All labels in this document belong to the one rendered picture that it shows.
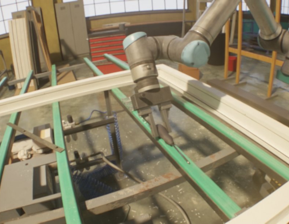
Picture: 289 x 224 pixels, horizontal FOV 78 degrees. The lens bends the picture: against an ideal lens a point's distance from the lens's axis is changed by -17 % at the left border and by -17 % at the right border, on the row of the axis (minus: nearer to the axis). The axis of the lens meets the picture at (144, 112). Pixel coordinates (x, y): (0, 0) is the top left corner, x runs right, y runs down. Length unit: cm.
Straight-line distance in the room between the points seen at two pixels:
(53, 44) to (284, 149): 721
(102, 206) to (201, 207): 111
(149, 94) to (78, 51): 680
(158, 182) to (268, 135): 38
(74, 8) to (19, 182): 692
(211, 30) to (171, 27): 841
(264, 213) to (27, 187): 61
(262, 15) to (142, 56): 79
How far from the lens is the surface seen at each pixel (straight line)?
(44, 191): 89
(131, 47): 72
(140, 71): 69
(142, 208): 160
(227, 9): 78
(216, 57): 499
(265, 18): 129
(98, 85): 120
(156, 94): 70
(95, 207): 58
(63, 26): 734
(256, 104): 309
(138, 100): 68
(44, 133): 127
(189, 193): 168
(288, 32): 141
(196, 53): 67
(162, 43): 76
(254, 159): 70
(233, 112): 82
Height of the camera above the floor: 127
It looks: 27 degrees down
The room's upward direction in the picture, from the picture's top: 5 degrees counter-clockwise
